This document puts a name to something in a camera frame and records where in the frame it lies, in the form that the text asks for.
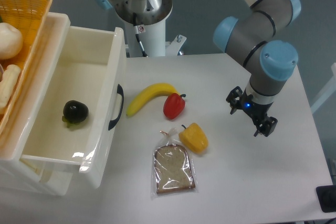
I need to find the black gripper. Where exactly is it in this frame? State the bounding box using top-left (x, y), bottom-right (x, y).
top-left (226, 86), bottom-right (278, 137)

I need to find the white drawer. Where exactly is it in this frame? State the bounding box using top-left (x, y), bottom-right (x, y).
top-left (21, 27), bottom-right (126, 188)

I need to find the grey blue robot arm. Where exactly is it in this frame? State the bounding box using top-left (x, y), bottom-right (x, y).
top-left (213, 0), bottom-right (301, 137)

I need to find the yellow toy bell pepper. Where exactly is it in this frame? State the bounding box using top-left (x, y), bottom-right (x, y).
top-left (178, 123), bottom-right (208, 154)

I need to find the red toy bell pepper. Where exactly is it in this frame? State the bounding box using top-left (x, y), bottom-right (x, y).
top-left (163, 93), bottom-right (186, 120)

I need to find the yellow toy banana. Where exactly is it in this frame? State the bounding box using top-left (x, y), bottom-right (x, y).
top-left (126, 82), bottom-right (180, 117)

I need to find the bagged bread slice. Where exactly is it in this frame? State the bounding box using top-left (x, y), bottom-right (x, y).
top-left (152, 128), bottom-right (197, 197)

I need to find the black device at edge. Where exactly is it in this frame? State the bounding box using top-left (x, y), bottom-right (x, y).
top-left (316, 185), bottom-right (336, 213)

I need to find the black toy eggplant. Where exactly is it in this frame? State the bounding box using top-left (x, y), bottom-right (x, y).
top-left (62, 100), bottom-right (89, 127)

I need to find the cream toy corn cob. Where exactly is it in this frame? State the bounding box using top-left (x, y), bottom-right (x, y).
top-left (0, 65), bottom-right (21, 115)

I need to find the orange plastic basket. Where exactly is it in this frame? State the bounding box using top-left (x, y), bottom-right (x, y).
top-left (0, 0), bottom-right (54, 135)

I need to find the white round toy vegetable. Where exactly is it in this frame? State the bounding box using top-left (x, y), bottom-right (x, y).
top-left (1, 23), bottom-right (24, 60)

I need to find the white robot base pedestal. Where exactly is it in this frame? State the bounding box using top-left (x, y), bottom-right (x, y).
top-left (86, 0), bottom-right (187, 57)

